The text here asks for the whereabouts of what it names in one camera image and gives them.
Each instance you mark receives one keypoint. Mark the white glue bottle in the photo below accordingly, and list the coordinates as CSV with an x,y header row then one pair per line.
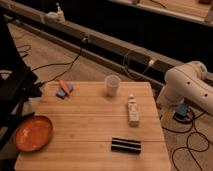
x,y
133,113

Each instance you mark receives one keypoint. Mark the black rectangular box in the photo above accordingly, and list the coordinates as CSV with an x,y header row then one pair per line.
x,y
126,145

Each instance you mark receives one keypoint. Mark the orange marker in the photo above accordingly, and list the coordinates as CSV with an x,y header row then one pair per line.
x,y
64,87

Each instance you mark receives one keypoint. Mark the translucent plastic cup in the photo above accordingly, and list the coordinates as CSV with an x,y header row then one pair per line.
x,y
112,83

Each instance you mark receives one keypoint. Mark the grey metal rail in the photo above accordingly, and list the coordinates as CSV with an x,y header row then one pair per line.
x,y
153,42

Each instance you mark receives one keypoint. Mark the white object on rail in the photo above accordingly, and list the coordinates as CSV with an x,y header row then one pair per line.
x,y
58,15

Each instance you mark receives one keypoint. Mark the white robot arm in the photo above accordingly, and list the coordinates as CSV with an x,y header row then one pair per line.
x,y
187,81

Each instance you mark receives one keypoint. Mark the black tripod stand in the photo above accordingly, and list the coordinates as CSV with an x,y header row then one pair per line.
x,y
17,88

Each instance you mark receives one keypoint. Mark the orange bowl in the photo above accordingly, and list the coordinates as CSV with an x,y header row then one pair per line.
x,y
33,134

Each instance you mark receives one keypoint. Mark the blue connector box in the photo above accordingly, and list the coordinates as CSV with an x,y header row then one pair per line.
x,y
182,111

